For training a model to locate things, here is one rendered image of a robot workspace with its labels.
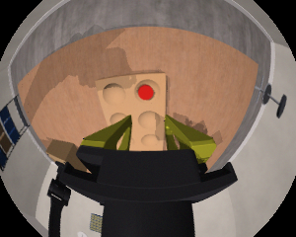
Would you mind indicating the red disc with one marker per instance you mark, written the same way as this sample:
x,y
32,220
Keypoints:
x,y
145,92

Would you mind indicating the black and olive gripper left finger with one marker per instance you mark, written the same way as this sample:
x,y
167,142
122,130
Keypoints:
x,y
108,137

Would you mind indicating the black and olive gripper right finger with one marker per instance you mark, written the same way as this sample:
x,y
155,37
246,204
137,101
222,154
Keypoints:
x,y
202,144

